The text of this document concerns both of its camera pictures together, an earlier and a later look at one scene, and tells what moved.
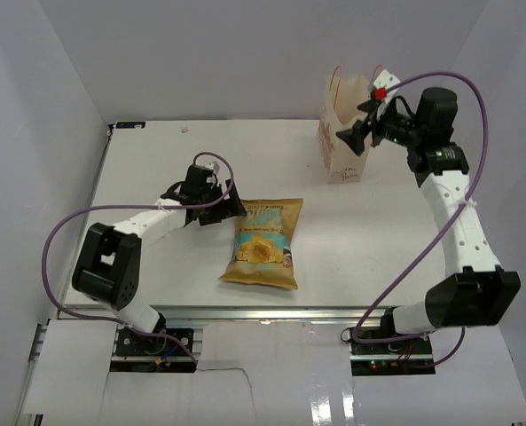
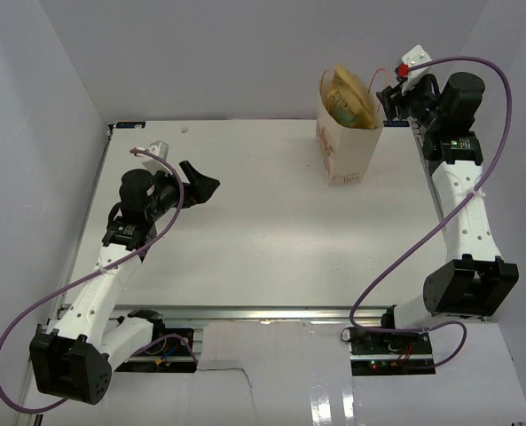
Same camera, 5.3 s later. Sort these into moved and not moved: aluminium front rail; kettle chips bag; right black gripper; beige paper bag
Moved: kettle chips bag; right black gripper
Not moved: beige paper bag; aluminium front rail
